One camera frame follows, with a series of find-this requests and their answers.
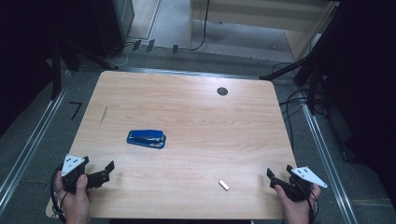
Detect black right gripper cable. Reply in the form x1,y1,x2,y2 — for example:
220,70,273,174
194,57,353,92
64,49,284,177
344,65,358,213
297,182,319,224

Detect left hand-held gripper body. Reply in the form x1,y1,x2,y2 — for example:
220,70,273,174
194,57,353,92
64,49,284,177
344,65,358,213
61,154,110,195

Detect person's left hand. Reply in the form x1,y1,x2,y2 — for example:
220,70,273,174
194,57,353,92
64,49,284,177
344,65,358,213
55,174,93,224

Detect metal floor strip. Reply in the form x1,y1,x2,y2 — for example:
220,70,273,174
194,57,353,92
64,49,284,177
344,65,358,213
120,66,274,81

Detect black floor cables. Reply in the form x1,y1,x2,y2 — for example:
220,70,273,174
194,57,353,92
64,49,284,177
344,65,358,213
270,62,328,152

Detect person's right hand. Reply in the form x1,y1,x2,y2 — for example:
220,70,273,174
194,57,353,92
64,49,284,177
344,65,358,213
274,184,321,224

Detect metal floor rail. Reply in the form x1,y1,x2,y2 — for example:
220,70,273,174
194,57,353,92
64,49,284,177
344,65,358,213
300,92,359,224
0,71,71,216

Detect light wooden furniture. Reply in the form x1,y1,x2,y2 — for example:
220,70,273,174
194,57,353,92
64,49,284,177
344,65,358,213
188,0,340,62

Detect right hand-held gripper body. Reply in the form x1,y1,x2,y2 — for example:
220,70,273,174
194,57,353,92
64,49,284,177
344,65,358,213
269,166,329,202

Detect white floor cable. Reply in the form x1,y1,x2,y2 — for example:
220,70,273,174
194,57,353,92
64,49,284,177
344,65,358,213
114,43,135,68

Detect blue stapler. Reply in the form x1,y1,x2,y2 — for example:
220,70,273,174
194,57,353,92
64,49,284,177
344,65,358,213
126,129,167,149

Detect black cabinet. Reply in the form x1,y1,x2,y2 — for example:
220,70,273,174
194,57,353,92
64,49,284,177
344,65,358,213
90,0,135,59

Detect black hanging cable with plug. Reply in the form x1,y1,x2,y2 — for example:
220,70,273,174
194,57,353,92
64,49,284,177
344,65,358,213
172,0,210,55

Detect dark curtain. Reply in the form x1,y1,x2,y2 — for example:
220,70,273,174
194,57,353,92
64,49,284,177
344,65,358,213
321,0,396,209
0,0,94,138

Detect black metal stand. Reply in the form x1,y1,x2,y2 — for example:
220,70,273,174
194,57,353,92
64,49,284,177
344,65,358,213
259,0,347,117
49,38,120,101

